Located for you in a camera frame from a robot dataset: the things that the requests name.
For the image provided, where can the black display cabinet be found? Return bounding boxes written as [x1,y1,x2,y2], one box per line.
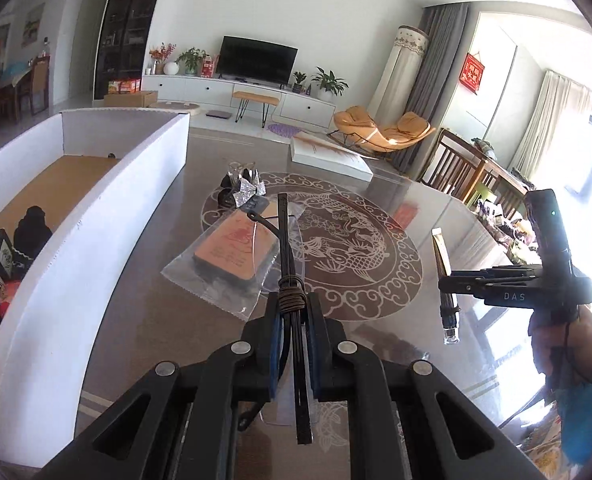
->
[93,0,172,103]

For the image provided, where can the dining table blue cloth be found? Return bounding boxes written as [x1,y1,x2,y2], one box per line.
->
[1,62,39,86]

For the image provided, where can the black knitted accessory white trim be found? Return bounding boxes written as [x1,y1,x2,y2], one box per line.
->
[13,205,54,256]

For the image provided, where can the large leafy potted plant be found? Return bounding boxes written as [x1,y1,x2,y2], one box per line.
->
[311,66,349,100]

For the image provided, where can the flat white box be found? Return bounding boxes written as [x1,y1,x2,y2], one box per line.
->
[290,132,374,183]

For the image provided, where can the red wall hanging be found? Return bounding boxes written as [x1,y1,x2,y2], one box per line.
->
[463,52,484,93]

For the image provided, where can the black cable with plastic sleeve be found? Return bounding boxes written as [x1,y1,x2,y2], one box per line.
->
[246,192,319,446]

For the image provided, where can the white television cabinet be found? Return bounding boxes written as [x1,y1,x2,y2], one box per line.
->
[141,74,338,128]

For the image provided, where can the clear plastic packet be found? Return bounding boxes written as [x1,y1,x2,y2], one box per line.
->
[161,200,307,322]

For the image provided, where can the pile of packets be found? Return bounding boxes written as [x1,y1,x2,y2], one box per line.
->
[476,195,547,266]

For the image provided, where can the person's right forearm blue sleeve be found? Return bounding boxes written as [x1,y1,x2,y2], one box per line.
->
[558,322,592,466]

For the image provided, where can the orange lounge chair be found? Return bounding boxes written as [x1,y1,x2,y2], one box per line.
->
[332,105,437,153]

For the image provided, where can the brown cardboard box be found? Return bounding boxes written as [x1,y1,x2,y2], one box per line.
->
[103,90,159,111]

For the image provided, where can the white curtain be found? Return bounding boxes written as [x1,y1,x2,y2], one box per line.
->
[506,70,592,191]

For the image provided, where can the orange snack boxes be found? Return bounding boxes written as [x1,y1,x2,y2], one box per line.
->
[108,77,142,95]

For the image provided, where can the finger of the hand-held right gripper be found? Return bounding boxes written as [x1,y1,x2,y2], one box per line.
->
[448,266,544,283]
[437,275,592,307]

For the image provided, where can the round low wooden stool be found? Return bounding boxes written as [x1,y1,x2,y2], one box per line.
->
[148,100,202,116]

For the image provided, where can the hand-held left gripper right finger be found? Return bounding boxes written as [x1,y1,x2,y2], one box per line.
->
[303,295,547,480]

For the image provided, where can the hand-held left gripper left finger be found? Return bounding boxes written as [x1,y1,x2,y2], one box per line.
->
[33,292,287,480]

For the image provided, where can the large white cardboard box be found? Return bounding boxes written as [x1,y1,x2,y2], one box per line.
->
[0,110,192,466]

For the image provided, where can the black television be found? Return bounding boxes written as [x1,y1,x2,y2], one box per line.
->
[217,36,299,85]

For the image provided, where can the wooden bench black legs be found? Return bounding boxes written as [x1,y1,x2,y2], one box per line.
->
[232,91,282,128]

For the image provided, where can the covered standing air conditioner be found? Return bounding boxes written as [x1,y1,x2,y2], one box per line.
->
[373,26,431,133]

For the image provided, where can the red flowers in vase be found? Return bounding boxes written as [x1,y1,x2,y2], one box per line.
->
[148,42,177,76]

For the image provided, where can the bushy green potted plant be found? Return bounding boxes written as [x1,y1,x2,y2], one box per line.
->
[176,47,209,77]

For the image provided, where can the person's right hand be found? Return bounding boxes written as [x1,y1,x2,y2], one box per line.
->
[527,305,592,378]

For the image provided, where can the grey curtain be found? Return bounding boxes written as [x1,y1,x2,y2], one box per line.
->
[391,2,469,181]

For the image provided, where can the large red packet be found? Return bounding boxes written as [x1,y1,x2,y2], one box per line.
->
[0,282,22,311]

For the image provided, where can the slim glass bottle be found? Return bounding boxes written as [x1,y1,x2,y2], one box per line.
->
[432,228,463,347]

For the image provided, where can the framed wall painting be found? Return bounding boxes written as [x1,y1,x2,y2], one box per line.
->
[22,4,46,46]

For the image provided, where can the wooden chair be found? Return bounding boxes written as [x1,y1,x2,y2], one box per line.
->
[476,160,529,221]
[421,127,489,201]

